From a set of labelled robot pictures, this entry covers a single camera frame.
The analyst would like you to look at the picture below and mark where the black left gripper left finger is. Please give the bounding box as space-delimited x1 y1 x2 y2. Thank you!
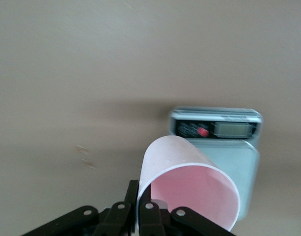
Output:
20 180 139 236

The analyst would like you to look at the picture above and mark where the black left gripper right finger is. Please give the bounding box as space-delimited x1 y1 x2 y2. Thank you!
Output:
138 201 236 236

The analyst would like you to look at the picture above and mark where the pink plastic cup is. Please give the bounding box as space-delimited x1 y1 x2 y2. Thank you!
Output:
137 134 241 232

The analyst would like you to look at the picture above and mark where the silver digital kitchen scale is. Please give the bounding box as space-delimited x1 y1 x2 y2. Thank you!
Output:
168 105 264 221

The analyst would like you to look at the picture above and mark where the brown table cover sheet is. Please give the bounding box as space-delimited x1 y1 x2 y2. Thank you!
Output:
0 0 301 236

